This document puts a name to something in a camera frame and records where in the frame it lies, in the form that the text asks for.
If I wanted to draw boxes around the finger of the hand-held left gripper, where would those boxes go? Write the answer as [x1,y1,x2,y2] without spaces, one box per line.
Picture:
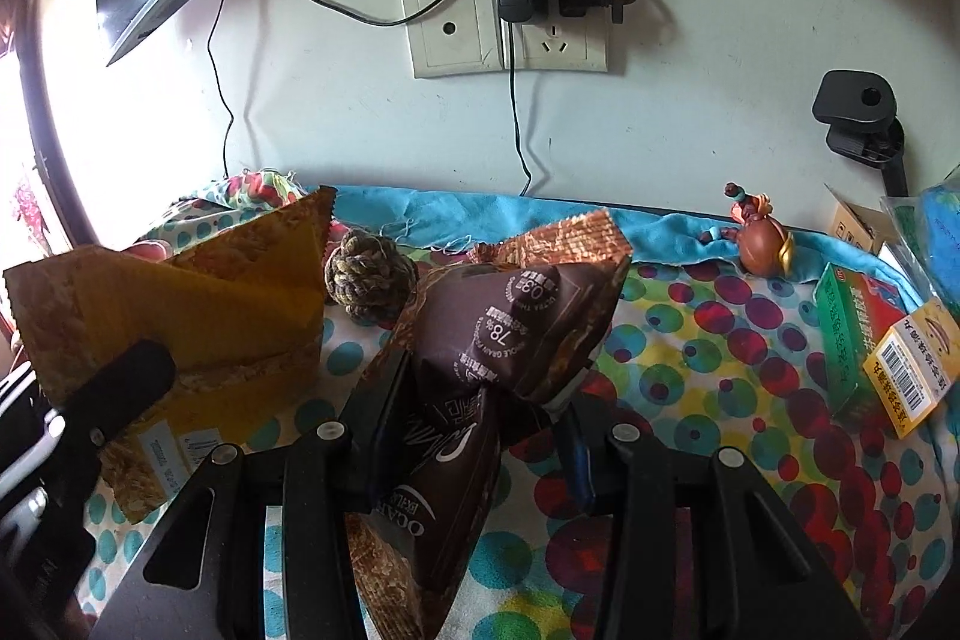
[60,340,177,453]

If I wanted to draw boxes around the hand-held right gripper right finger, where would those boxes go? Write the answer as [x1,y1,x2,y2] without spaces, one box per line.
[555,396,875,640]

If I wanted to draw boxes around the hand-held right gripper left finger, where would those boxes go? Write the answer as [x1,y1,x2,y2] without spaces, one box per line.
[90,351,421,640]

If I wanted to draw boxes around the yellow snack packet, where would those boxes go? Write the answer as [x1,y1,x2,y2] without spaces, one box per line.
[4,185,336,525]

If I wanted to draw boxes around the brown snack packet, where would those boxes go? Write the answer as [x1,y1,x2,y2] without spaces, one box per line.
[349,209,632,640]

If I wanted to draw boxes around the braided rope ball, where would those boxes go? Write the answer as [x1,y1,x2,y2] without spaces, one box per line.
[324,233,419,320]

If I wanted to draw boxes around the colourful dotted cloth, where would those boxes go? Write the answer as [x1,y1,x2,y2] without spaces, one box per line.
[82,167,960,640]

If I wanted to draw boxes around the blue cloth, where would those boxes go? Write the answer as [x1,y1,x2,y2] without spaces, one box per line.
[330,184,901,281]

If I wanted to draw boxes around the brown toy figurine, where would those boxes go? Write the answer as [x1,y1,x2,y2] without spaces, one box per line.
[701,181,797,277]

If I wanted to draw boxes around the green medicine box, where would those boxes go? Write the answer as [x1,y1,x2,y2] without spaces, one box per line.
[814,261,912,423]

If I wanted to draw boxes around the yellow barcode box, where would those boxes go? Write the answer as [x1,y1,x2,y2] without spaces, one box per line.
[862,299,960,438]

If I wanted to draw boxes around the small cardboard box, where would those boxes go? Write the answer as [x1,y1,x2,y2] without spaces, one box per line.
[825,184,901,255]

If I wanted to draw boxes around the clear plastic bag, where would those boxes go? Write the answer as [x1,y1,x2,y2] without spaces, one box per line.
[877,164,960,311]

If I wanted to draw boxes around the dark window frame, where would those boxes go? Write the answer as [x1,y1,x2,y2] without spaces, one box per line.
[0,0,102,251]

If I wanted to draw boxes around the thin black monitor cable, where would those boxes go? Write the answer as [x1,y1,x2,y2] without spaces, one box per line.
[206,0,235,180]

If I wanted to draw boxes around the black adapter cable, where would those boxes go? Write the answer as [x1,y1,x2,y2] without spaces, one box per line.
[507,17,536,196]

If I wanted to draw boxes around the white round-hole wall socket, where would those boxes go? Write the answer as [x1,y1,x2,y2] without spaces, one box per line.
[401,0,505,80]

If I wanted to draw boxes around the white power wall socket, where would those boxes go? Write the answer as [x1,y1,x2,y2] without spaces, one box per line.
[499,0,612,75]

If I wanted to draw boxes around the black clamp mount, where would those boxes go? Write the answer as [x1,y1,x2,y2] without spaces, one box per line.
[814,70,910,197]

